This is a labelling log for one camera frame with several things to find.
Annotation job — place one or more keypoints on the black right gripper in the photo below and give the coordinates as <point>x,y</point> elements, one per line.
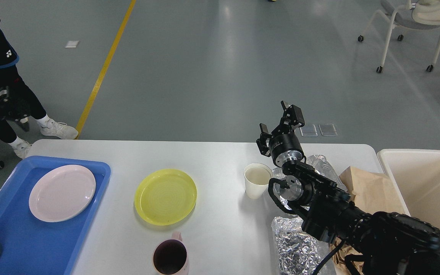
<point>286,146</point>

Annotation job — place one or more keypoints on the yellow plate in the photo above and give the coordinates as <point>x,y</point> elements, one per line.
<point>165,197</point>

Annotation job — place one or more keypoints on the pink mug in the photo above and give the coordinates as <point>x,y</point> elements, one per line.
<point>171,256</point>

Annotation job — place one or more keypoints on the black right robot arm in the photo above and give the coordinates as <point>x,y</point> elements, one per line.
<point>388,243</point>

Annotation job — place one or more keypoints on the clear floor plate left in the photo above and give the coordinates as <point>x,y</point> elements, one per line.
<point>309,130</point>

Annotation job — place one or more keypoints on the clear floor plate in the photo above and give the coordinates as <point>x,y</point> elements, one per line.
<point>309,130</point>
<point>328,129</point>

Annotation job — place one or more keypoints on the clear floor plate right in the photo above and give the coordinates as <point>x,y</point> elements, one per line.
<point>328,129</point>

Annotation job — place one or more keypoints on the white paper cup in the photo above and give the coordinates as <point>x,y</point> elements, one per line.
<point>256,179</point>

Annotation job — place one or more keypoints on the crumpled foil back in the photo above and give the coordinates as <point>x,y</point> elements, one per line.
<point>322,167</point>

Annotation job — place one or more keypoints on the crumpled foil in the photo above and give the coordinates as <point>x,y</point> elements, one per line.
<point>298,253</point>
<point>322,167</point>

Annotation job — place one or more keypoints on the brown paper bag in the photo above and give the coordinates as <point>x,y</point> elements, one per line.
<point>371,192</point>

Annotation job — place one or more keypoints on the crumpled foil front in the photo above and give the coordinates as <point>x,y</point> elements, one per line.
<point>298,253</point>

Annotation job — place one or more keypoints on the white plastic bin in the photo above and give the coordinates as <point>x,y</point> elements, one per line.
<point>416,173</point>

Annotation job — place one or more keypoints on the white office chair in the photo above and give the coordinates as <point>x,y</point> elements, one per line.
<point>418,15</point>

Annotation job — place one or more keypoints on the pink plate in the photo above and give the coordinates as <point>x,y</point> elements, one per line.
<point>62,193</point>

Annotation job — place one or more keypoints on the blue plastic tray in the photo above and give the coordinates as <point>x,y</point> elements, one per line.
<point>34,247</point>

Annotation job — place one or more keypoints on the person in black clothes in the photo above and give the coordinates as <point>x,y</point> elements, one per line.
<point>9,77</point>

